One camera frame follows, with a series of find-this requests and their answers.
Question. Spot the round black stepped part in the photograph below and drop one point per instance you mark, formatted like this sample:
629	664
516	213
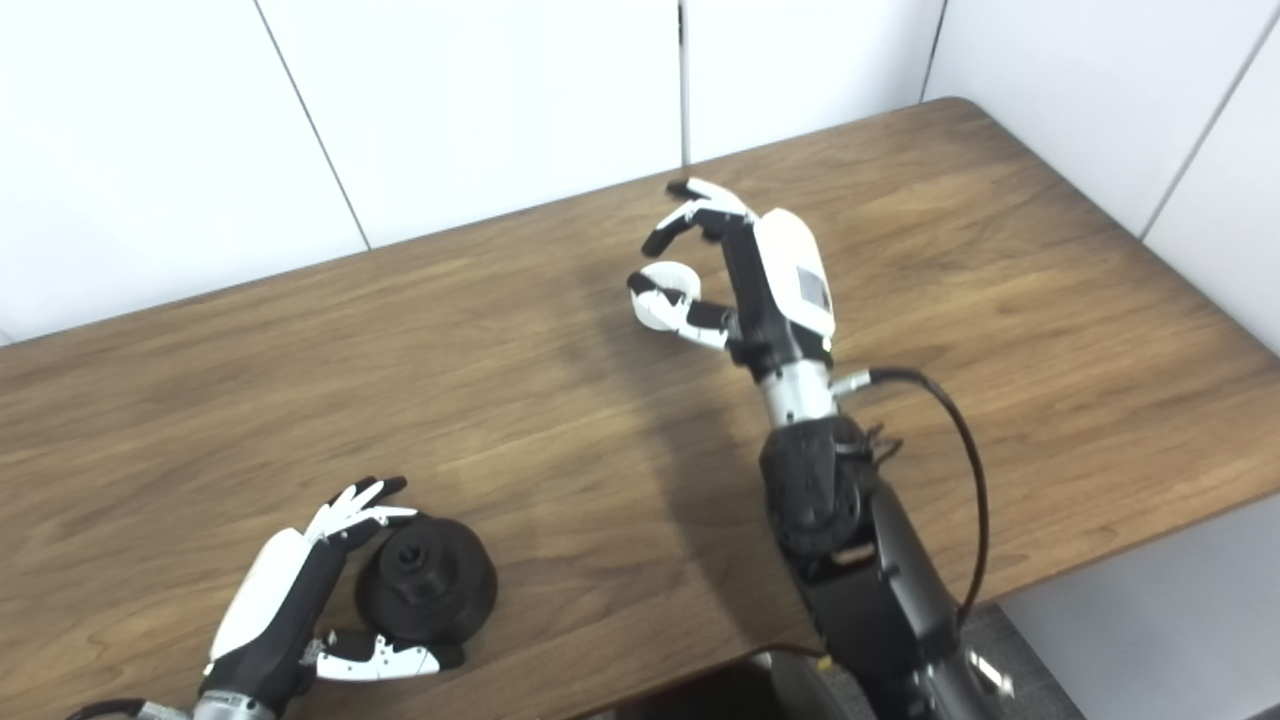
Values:
440	590

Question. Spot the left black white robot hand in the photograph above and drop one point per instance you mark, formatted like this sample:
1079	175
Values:
280	600

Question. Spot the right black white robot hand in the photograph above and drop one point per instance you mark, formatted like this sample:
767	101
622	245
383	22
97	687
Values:
785	270

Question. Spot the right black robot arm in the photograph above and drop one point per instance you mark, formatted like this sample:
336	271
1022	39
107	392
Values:
850	580

